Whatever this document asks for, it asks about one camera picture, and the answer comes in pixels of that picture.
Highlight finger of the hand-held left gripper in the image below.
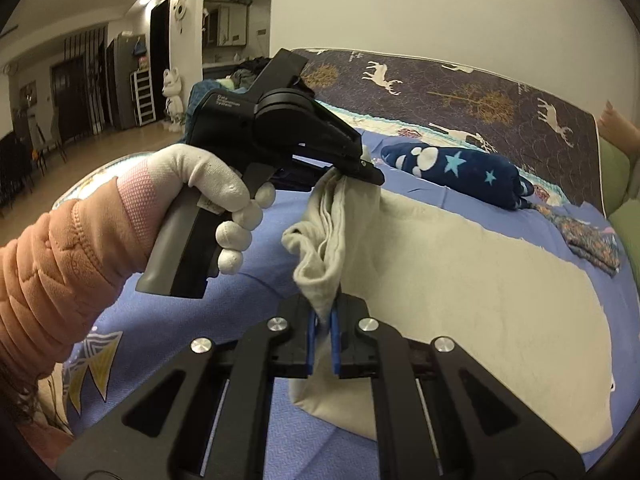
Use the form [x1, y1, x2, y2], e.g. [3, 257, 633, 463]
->
[292, 101, 386, 187]

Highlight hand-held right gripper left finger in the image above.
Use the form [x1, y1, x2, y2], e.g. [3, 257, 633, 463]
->
[55, 294, 319, 480]

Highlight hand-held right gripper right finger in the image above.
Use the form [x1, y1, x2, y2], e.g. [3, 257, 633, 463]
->
[327, 294, 586, 480]

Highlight beige cloth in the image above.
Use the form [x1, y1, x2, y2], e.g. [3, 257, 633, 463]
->
[281, 167, 616, 453]

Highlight person's left forearm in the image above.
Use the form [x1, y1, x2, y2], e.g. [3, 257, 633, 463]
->
[0, 180, 163, 386]

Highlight dark clothes pile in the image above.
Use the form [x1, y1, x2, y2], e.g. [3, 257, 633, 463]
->
[231, 57, 273, 87]

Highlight person's left hand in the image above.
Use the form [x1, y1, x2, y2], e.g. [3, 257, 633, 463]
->
[117, 144, 277, 277]

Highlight teal fleece blanket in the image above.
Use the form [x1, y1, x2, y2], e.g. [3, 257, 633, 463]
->
[184, 79, 221, 137]

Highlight white cat statue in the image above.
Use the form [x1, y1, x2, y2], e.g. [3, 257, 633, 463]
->
[162, 67, 191, 134]

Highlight white shelf rack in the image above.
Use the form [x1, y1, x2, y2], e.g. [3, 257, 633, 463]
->
[131, 69, 157, 127]

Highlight grey refrigerator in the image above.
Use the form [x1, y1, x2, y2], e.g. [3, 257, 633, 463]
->
[106, 34, 147, 130]

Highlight navy star print blanket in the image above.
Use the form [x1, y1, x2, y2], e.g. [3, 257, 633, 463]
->
[381, 141, 536, 211]

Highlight blue tree print bedsheet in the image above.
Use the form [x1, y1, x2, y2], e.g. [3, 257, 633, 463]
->
[50, 105, 640, 480]

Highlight black chairs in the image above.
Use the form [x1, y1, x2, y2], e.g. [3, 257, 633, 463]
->
[0, 129, 51, 213]

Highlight floral patterned cloth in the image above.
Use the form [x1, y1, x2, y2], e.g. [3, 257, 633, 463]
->
[537, 202, 622, 278]

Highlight pink pillow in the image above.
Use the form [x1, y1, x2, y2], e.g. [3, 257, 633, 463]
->
[597, 100, 640, 155]

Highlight green sofa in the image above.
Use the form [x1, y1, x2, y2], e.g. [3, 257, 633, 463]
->
[597, 137, 640, 261]

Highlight kitchen wall cabinet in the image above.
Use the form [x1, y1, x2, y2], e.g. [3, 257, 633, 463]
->
[202, 2, 250, 49]

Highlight white wall decoration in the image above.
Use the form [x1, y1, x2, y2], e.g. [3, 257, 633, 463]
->
[171, 0, 192, 35]

